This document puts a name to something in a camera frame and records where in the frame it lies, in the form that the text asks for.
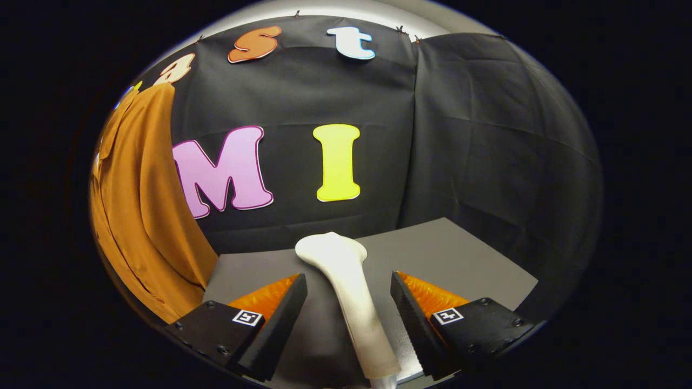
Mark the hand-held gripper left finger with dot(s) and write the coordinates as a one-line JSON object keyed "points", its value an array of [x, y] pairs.
{"points": [[275, 324]]}

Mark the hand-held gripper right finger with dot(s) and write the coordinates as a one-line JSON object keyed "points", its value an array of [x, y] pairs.
{"points": [[419, 324]]}

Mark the white garment steamer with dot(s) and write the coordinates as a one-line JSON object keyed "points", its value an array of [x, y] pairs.
{"points": [[351, 292]]}

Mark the orange-brown button shirt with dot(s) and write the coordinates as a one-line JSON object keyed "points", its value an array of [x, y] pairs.
{"points": [[146, 216]]}

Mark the grey cabinet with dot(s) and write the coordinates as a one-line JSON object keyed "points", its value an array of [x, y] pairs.
{"points": [[459, 254]]}

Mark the black backdrop cloth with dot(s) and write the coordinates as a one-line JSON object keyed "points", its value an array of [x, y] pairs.
{"points": [[486, 135]]}

